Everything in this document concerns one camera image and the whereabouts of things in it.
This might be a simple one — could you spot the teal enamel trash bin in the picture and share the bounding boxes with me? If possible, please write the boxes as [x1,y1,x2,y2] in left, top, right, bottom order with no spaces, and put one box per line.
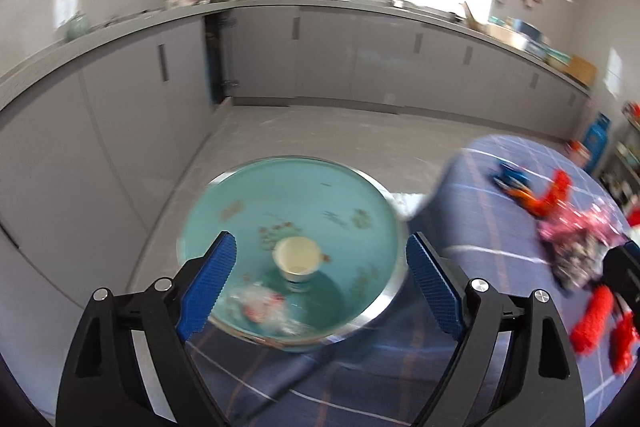
[177,156,408,351]

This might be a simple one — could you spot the red blue snack wrapper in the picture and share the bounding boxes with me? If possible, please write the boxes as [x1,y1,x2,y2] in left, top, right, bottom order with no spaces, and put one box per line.
[492,161,572,219]

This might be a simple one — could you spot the grey kitchen cabinets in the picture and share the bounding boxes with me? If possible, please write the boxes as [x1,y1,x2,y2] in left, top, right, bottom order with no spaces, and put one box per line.
[1,0,589,411]

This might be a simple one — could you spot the cardboard box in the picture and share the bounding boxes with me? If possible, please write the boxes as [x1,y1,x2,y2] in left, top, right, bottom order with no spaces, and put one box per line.
[566,55,598,88]

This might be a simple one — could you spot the blue plaid tablecloth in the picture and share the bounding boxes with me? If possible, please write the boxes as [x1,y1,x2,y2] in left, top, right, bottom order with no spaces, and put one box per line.
[189,135,639,426]

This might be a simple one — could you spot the metal storage shelf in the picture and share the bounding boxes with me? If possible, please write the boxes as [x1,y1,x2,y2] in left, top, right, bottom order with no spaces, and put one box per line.
[598,102,639,215]

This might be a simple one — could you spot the pink cellophane wrapper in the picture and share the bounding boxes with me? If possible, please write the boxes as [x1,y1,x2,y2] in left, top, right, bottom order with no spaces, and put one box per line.
[538,202,628,291]

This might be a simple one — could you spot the white paper cup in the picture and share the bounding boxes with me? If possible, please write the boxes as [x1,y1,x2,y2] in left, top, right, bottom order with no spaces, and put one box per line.
[272,236,322,283]

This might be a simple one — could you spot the blue gas cylinder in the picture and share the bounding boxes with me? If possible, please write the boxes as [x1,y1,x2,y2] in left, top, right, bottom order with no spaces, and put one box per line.
[582,113,611,173]

